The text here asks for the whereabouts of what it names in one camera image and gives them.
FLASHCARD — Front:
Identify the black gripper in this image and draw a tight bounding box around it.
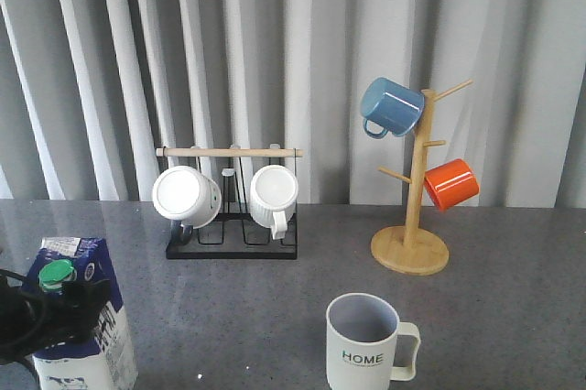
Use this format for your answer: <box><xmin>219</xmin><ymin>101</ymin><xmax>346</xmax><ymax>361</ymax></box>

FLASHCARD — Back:
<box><xmin>1</xmin><ymin>277</ymin><xmax>111</xmax><ymax>358</ymax></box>

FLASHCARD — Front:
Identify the blue white milk carton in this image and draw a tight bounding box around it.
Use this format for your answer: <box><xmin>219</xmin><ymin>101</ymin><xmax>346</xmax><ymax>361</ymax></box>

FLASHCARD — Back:
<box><xmin>27</xmin><ymin>237</ymin><xmax>138</xmax><ymax>389</ymax></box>

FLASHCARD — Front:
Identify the white HOME cup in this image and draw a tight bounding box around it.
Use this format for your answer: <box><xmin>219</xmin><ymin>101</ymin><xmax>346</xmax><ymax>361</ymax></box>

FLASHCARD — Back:
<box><xmin>325</xmin><ymin>293</ymin><xmax>421</xmax><ymax>389</ymax></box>

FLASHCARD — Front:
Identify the white smooth hanging mug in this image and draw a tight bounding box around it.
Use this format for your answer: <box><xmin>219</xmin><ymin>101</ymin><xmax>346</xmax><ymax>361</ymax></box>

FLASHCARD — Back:
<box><xmin>151</xmin><ymin>165</ymin><xmax>222</xmax><ymax>244</ymax></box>

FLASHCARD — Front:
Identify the white ribbed hanging mug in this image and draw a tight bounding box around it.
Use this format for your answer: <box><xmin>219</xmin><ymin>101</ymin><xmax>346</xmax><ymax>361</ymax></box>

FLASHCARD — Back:
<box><xmin>250</xmin><ymin>165</ymin><xmax>298</xmax><ymax>240</ymax></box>

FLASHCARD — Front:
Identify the wooden mug tree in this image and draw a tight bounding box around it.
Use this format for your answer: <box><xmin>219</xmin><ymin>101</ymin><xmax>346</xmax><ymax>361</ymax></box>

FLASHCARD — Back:
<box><xmin>371</xmin><ymin>79</ymin><xmax>472</xmax><ymax>276</ymax></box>

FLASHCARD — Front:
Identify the blue mug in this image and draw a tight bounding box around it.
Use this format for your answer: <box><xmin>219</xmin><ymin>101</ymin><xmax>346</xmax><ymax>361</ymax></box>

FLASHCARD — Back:
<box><xmin>360</xmin><ymin>77</ymin><xmax>425</xmax><ymax>139</ymax></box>

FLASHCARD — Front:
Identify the orange mug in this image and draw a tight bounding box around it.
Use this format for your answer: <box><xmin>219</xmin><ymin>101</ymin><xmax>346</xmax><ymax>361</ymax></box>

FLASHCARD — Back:
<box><xmin>424</xmin><ymin>158</ymin><xmax>480</xmax><ymax>211</ymax></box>

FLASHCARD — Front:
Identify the black cable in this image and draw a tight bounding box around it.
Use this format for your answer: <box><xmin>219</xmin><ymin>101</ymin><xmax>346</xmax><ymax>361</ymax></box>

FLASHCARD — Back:
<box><xmin>0</xmin><ymin>268</ymin><xmax>51</xmax><ymax>390</ymax></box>

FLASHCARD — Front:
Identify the black wire mug rack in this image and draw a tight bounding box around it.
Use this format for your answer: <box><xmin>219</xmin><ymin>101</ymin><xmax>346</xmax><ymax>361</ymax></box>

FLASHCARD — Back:
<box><xmin>156</xmin><ymin>145</ymin><xmax>304</xmax><ymax>260</ymax></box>

